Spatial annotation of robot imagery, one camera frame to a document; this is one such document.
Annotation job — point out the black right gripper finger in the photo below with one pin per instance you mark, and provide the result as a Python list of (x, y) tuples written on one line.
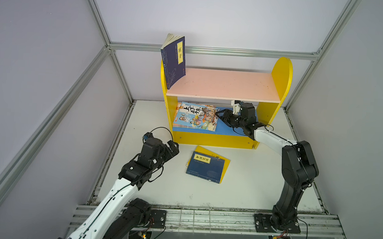
[(225, 119), (223, 113)]

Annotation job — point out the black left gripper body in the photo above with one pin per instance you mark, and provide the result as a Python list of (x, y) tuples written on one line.
[(168, 148)]

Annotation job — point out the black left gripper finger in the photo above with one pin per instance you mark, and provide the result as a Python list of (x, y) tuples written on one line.
[(173, 145), (170, 154)]

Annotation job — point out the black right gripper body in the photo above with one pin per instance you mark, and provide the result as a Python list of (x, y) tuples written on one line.
[(231, 117)]

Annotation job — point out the yellow cartoon book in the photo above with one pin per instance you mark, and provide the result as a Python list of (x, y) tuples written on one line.
[(210, 153)]

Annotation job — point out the light blue comic book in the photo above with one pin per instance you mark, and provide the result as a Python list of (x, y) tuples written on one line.
[(190, 115)]

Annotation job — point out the dark blue book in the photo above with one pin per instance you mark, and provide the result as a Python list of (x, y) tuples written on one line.
[(173, 58), (206, 167)]

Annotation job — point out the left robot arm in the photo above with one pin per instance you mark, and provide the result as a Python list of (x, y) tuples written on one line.
[(120, 212)]

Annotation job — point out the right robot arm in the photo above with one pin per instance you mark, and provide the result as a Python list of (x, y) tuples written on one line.
[(299, 167)]

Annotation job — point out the yellow pink blue bookshelf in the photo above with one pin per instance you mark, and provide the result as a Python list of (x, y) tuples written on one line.
[(219, 87)]

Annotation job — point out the dark blue standing book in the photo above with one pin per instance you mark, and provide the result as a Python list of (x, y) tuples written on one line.
[(173, 58)]

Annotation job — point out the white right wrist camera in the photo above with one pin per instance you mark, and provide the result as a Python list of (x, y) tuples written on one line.
[(236, 106)]

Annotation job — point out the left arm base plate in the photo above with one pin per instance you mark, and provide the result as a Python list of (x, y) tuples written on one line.
[(153, 219)]

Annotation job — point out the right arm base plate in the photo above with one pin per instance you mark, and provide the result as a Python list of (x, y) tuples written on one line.
[(270, 223)]

